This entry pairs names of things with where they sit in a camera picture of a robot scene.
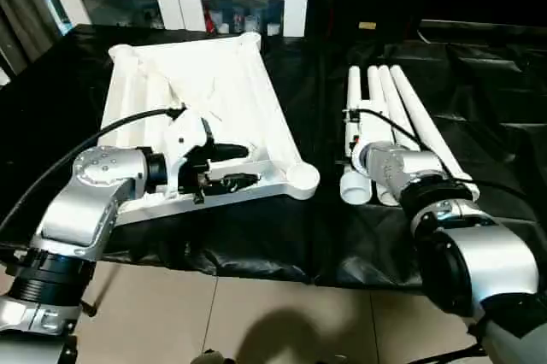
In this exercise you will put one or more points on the black plastic mat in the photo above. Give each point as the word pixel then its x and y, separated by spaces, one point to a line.
pixel 299 103

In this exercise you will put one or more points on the black folding table frame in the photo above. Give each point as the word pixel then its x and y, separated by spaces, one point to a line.
pixel 104 287

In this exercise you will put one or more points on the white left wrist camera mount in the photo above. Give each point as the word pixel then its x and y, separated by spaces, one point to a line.
pixel 188 133

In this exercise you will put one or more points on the white plastic table leg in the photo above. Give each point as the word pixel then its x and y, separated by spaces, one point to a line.
pixel 429 125
pixel 354 82
pixel 374 86
pixel 391 90

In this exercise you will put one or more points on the grey robot torso piece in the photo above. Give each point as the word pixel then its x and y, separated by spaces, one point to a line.
pixel 211 357

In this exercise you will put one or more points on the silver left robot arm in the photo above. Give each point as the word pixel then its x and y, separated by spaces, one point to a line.
pixel 85 201

